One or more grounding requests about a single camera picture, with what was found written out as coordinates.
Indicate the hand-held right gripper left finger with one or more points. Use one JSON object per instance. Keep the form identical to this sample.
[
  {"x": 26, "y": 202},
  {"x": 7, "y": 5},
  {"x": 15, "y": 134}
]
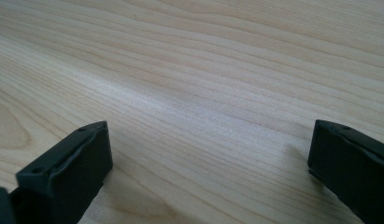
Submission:
[{"x": 71, "y": 168}]

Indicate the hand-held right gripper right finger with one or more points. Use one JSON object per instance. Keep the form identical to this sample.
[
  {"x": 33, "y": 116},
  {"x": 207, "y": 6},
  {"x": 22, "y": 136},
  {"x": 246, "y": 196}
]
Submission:
[{"x": 351, "y": 168}]

